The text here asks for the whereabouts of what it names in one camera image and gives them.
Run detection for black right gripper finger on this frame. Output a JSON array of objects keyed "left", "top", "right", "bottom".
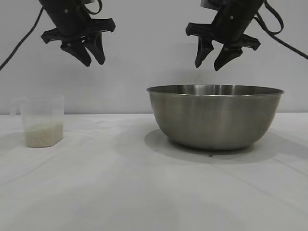
[
  {"left": 194, "top": 37, "right": 215, "bottom": 68},
  {"left": 213, "top": 47, "right": 243, "bottom": 72}
]

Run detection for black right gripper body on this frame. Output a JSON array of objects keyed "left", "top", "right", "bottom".
[{"left": 185, "top": 0, "right": 264, "bottom": 51}]

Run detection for long black right arm cable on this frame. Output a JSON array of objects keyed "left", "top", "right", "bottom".
[{"left": 255, "top": 12, "right": 308, "bottom": 60}]

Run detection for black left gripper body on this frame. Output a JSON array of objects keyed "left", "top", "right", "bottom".
[{"left": 38, "top": 0, "right": 116, "bottom": 45}]

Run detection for black right gripper cable loop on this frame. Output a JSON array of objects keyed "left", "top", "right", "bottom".
[{"left": 263, "top": 0, "right": 283, "bottom": 33}]

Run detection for clear plastic measuring cup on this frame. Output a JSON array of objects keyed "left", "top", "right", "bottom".
[{"left": 10, "top": 95, "right": 65, "bottom": 148}]

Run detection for black left gripper cable loop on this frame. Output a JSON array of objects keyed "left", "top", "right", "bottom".
[{"left": 83, "top": 0, "right": 103, "bottom": 14}]

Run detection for stainless steel mixing bowl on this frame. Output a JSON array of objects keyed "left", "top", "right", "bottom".
[{"left": 146, "top": 84, "right": 284, "bottom": 151}]

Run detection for long black left arm cable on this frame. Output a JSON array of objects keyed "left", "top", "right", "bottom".
[{"left": 0, "top": 7, "right": 45, "bottom": 72}]

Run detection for long black arm cable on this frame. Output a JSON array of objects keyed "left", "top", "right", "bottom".
[
  {"left": 255, "top": 12, "right": 308, "bottom": 60},
  {"left": 0, "top": 7, "right": 45, "bottom": 72}
]

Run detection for white rice grains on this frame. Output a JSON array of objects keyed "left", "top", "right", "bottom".
[{"left": 26, "top": 122, "right": 64, "bottom": 148}]

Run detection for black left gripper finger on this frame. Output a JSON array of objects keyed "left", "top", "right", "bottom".
[
  {"left": 60, "top": 39, "right": 92, "bottom": 67},
  {"left": 83, "top": 33, "right": 106, "bottom": 65}
]

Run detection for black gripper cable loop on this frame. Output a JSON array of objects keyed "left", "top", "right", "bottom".
[
  {"left": 263, "top": 0, "right": 283, "bottom": 33},
  {"left": 83, "top": 0, "right": 103, "bottom": 14}
]

